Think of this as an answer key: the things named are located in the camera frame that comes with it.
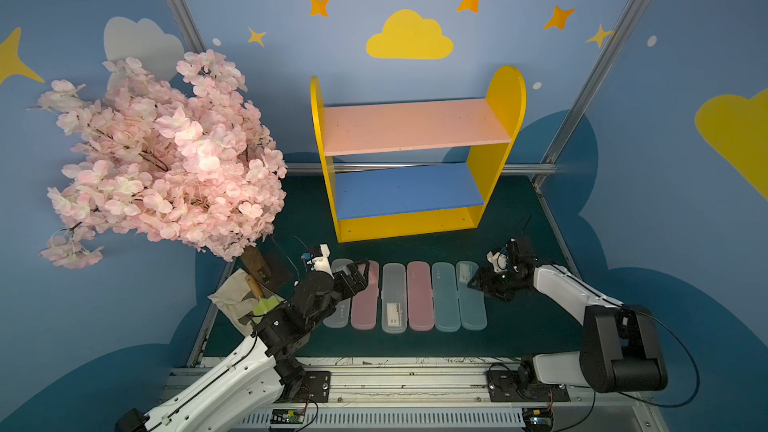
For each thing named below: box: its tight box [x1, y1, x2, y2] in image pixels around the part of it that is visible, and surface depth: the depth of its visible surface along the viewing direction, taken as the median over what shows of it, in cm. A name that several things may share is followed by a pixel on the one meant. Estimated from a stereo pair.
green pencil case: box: [431, 262, 461, 333], surface depth 92 cm
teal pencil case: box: [456, 261, 487, 331], surface depth 90 cm
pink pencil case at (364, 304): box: [351, 260, 380, 330], surface depth 88 cm
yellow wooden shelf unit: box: [310, 65, 527, 243], surface depth 97 cm
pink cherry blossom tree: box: [28, 50, 288, 269], surface depth 53 cm
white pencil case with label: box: [380, 263, 408, 333], surface depth 91 cm
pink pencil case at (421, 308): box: [406, 261, 435, 331], surface depth 91 cm
